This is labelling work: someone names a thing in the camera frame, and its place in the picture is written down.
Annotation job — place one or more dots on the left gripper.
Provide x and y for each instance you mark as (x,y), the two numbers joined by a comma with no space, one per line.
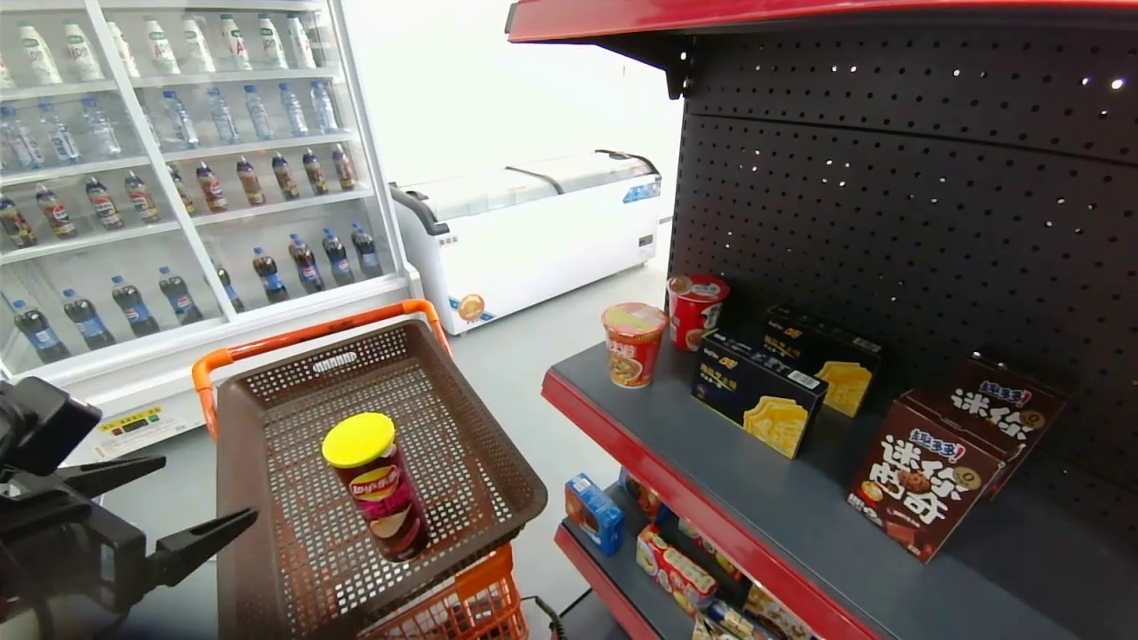
(76,544)

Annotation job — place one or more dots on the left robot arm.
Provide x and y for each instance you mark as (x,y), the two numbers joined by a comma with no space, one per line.
(16,624)

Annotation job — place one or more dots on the orange and brown shopping cart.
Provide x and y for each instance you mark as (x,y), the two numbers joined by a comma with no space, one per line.
(293,533)

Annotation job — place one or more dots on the red and black shop shelf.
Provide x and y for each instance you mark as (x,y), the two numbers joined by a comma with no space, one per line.
(889,204)

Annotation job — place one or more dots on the maroon chips can yellow lid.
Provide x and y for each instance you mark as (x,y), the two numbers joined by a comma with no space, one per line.
(382,498)

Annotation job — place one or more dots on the white glass door fridge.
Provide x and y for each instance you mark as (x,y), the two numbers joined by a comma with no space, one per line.
(293,316)

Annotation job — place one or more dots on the row of cola bottles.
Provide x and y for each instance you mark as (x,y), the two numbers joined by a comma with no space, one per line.
(212,188)
(267,276)

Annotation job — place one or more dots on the row of clear water bottles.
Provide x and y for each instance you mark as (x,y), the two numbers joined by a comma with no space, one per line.
(218,116)

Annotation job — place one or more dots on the blue snack box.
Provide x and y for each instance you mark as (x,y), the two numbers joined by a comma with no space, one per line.
(594,514)

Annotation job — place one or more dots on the white chest freezer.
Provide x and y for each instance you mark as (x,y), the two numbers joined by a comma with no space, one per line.
(524,249)

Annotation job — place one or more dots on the row of white bottles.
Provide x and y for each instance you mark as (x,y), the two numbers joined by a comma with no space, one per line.
(233,43)

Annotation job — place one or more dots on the brown snack pack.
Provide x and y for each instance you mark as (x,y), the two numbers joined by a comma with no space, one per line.
(645,500)

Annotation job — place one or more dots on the orange instant noodle cup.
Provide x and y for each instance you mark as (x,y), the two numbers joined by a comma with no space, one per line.
(633,351)

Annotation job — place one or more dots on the red and yellow snack pack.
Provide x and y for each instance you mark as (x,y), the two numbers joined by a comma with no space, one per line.
(676,569)

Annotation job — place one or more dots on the red instant noodle cup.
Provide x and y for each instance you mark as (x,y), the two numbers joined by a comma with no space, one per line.
(693,316)

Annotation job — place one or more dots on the blue and yellow snack pack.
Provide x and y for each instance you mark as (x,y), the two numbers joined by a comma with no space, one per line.
(722,624)

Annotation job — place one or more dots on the black cracker box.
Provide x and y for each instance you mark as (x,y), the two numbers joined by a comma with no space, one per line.
(751,396)
(836,356)

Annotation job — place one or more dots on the brown cookie box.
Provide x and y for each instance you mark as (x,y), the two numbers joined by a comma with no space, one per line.
(1009,404)
(920,480)

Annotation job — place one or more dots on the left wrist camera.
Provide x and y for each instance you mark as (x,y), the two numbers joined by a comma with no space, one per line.
(40,425)

